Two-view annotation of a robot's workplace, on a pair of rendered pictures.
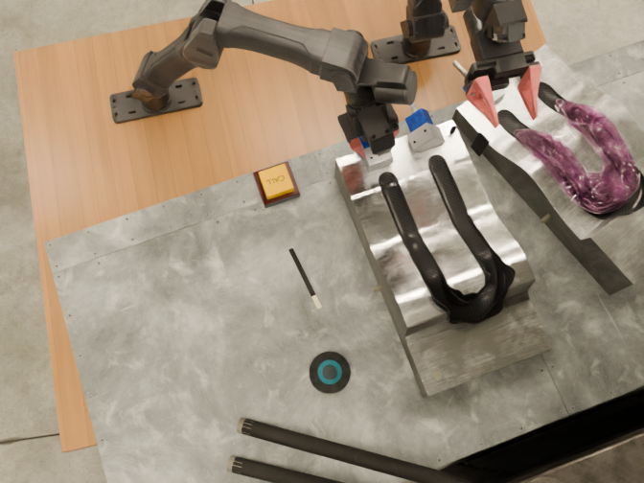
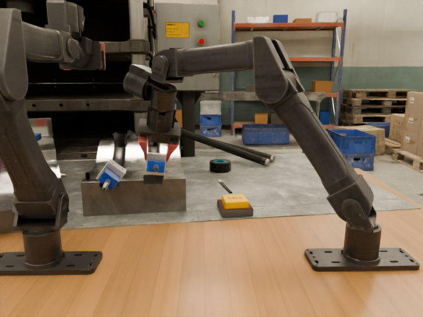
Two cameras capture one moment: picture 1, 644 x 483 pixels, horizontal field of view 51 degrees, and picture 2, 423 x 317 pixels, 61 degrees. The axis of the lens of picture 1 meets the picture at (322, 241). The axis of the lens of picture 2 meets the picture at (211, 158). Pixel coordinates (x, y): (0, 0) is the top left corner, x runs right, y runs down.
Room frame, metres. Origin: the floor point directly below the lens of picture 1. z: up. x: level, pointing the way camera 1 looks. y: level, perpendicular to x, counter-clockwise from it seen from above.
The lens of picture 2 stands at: (1.38, 0.23, 1.15)
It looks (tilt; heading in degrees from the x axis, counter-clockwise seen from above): 13 degrees down; 192
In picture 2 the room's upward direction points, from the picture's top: straight up
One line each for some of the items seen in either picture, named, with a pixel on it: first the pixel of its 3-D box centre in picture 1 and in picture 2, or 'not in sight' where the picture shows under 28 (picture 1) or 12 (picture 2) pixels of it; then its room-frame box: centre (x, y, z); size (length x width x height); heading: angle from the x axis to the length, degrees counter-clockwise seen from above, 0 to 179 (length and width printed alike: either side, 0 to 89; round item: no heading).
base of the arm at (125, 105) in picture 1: (152, 92); (361, 242); (0.71, 0.37, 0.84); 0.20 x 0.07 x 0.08; 104
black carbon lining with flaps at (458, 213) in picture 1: (447, 236); (135, 150); (0.37, -0.24, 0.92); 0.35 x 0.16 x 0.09; 21
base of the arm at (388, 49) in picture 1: (417, 37); (43, 246); (0.85, -0.21, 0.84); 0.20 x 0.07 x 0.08; 104
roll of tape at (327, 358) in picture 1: (330, 373); (219, 165); (0.12, -0.02, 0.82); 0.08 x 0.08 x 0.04
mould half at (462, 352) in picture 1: (440, 252); (139, 164); (0.35, -0.24, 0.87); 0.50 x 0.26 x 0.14; 21
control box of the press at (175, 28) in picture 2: not in sight; (188, 155); (-0.38, -0.29, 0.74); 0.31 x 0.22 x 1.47; 111
